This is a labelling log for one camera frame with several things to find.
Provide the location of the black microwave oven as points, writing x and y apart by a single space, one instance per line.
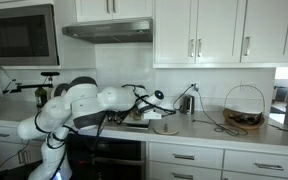
28 36

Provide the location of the green vegetable pieces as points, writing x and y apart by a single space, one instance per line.
137 116

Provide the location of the wicker basket with handle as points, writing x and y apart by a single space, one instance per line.
242 119

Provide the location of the white cutting board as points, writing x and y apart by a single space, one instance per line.
129 121

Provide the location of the round wooden pot lid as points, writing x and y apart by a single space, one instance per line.
165 129

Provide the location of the dark glass bottle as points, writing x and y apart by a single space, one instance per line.
41 97

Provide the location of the black gas stovetop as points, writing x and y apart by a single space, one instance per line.
116 118

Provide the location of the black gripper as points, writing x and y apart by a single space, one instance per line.
152 115

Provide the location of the steel range hood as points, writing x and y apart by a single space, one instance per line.
123 31

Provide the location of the steel electric kettle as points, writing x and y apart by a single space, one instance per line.
188 105

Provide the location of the black oven door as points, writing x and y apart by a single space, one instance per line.
103 158

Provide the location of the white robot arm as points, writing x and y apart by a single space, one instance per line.
83 106

